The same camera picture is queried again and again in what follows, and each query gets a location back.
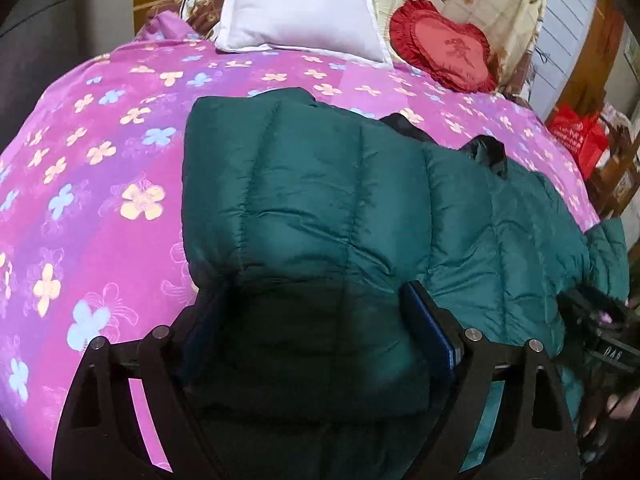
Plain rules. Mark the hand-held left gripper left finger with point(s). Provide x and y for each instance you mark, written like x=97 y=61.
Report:
x=200 y=330

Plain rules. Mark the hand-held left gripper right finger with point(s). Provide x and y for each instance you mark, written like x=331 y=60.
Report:
x=430 y=325

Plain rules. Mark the dark green down jacket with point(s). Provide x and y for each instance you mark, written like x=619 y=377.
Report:
x=300 y=185

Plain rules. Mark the person's right hand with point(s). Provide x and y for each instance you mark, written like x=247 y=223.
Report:
x=625 y=406

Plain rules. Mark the wooden chair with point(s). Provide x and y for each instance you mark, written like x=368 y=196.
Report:
x=617 y=170

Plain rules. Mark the pink floral bed sheet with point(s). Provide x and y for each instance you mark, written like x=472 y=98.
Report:
x=100 y=160

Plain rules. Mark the red plastic bag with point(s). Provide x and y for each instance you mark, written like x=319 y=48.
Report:
x=575 y=135

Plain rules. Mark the red heart-shaped cushion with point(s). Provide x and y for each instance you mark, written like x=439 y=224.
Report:
x=445 y=45

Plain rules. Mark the brown floral blanket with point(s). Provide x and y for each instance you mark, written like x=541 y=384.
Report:
x=202 y=5

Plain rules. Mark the white pillow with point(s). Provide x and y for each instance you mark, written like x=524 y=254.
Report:
x=300 y=5

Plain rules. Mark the grey cabinet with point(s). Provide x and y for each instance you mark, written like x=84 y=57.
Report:
x=60 y=20

